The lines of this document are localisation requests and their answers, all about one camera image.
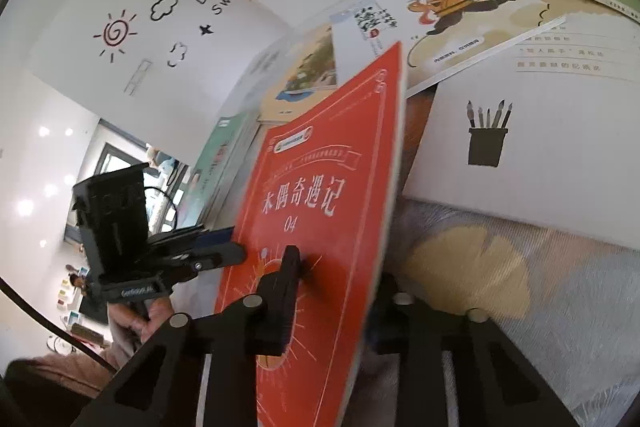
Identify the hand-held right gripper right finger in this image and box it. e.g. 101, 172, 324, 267
367, 274, 581, 427

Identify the white monkey figure book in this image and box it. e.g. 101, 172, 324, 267
372, 0, 568, 100

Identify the person's hair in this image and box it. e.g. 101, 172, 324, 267
0, 357, 108, 427

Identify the cream picture book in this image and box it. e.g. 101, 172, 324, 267
257, 72, 341, 125

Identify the person's left forearm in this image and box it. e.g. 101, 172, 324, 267
30, 307, 151, 388

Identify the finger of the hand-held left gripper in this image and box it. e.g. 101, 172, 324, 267
147, 241, 247, 283
147, 227, 236, 253

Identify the cartoon wall decal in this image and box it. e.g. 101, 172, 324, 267
92, 0, 241, 95

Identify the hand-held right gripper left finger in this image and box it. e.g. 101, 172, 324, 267
70, 244, 306, 427

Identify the red book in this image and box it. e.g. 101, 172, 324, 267
214, 41, 407, 427

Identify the white book black title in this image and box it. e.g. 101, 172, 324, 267
330, 0, 401, 80

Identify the stack of thin books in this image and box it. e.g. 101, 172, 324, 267
177, 109, 266, 233

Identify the white book brush pot print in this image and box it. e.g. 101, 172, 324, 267
400, 9, 640, 253

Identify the person's left hand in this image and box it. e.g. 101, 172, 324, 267
107, 297, 173, 360

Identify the flower meadow picture book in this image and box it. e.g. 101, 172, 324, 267
280, 24, 341, 90

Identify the black cable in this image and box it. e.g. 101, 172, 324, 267
142, 186, 181, 233
0, 277, 118, 370

